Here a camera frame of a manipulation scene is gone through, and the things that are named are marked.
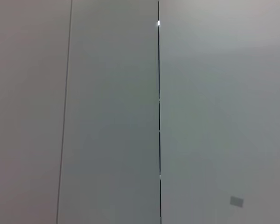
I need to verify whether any small grey wall plate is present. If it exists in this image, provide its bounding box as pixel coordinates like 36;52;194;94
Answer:
229;196;245;208

